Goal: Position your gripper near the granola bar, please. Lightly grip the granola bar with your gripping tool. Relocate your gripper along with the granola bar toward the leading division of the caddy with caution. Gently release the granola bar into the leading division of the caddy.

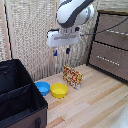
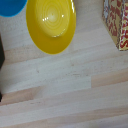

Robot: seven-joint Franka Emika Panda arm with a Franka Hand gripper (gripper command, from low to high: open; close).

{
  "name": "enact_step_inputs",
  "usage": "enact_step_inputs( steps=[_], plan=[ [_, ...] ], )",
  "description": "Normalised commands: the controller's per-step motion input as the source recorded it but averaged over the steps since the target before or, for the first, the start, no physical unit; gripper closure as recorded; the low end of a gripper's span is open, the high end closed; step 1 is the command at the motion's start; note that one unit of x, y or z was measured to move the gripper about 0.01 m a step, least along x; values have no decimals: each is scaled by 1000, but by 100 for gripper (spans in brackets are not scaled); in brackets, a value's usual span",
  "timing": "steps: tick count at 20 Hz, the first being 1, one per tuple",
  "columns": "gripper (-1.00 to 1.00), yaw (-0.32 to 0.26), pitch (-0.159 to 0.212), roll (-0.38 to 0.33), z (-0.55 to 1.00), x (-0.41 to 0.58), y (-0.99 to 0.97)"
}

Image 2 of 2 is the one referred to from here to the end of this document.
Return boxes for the blue plastic bowl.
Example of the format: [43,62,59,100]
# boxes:
[0,0,29,18]

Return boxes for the yellow red granola bar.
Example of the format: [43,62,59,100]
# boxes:
[101,0,128,52]

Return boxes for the black fabric storage box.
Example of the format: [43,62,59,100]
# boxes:
[0,33,6,103]

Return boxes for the yellow plastic bowl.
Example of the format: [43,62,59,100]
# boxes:
[25,0,77,56]

